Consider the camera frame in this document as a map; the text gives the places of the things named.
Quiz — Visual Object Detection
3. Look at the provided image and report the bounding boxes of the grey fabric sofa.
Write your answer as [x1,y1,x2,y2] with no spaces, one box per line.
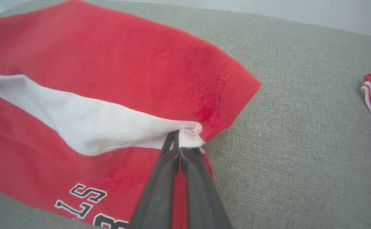
[0,0,371,229]

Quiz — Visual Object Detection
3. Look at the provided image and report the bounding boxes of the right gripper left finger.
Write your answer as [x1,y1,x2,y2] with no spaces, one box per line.
[129,130,180,229]

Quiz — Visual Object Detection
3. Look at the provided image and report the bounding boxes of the red shirt with white sleeves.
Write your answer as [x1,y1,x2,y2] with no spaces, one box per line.
[0,0,262,229]

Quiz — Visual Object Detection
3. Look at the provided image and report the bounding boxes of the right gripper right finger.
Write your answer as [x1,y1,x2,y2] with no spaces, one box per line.
[180,147,232,229]

